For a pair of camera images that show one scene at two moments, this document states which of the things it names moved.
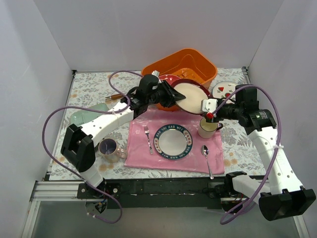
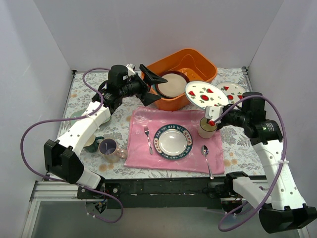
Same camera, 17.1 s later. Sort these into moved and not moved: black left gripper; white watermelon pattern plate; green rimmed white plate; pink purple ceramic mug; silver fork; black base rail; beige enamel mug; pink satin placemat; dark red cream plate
Moved: white watermelon pattern plate; dark red cream plate; black left gripper
Not moved: pink purple ceramic mug; beige enamel mug; silver fork; green rimmed white plate; pink satin placemat; black base rail
